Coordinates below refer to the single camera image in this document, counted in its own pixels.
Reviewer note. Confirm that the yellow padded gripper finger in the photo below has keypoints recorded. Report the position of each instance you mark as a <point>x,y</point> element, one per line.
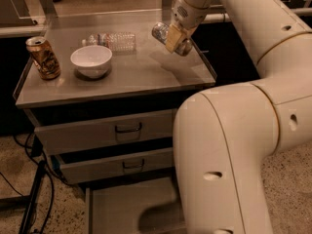
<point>174,37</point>

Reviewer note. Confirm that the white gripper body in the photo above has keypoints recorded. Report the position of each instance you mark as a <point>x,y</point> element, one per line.
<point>187,17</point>

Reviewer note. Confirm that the silver redbull can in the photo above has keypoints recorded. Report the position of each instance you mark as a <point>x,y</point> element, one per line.
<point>160,32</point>

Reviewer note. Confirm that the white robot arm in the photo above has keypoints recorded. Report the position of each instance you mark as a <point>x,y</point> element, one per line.
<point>222,135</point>

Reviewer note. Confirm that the steel drawer cabinet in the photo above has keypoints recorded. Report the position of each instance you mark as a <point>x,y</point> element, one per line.
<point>144,80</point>

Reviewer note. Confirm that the gold tall drink can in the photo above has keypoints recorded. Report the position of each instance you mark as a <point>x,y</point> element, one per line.
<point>43,57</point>

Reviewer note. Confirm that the top steel drawer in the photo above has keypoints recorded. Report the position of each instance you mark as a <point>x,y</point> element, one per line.
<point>92,134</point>

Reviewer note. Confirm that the steel drawer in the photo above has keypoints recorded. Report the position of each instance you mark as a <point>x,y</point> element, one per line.
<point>92,134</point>
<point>146,207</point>
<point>118,165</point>

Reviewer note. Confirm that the middle steel drawer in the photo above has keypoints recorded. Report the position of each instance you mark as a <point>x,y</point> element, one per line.
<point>118,165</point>

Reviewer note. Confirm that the bottom steel drawer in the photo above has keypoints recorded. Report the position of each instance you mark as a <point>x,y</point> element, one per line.
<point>146,207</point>

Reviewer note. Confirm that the clear plastic water bottle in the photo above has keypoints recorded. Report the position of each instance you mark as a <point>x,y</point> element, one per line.
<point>116,41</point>

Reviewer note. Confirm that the white ceramic bowl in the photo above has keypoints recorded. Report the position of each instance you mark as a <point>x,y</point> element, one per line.
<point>92,61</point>

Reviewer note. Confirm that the black floor stand bar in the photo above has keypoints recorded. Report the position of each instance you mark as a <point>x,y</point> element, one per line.
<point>32,199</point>

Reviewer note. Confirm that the white horizontal rail pipe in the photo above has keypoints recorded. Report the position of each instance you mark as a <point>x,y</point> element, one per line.
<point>223,17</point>

